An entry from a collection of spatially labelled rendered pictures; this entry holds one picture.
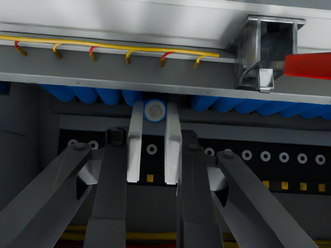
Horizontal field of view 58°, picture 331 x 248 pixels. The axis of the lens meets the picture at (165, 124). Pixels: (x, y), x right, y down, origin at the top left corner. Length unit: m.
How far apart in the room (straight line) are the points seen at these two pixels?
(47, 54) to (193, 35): 0.09
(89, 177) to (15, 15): 0.09
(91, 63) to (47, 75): 0.03
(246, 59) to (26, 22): 0.12
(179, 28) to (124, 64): 0.04
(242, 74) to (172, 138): 0.05
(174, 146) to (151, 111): 0.06
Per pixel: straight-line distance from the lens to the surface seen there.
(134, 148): 0.17
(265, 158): 0.34
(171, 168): 0.17
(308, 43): 0.19
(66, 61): 0.19
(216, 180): 0.16
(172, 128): 0.18
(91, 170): 0.16
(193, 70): 0.19
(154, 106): 0.22
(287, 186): 0.35
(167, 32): 0.17
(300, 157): 0.36
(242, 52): 0.17
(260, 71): 0.16
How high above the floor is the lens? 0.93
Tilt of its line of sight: 12 degrees up
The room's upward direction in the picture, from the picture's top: 175 degrees counter-clockwise
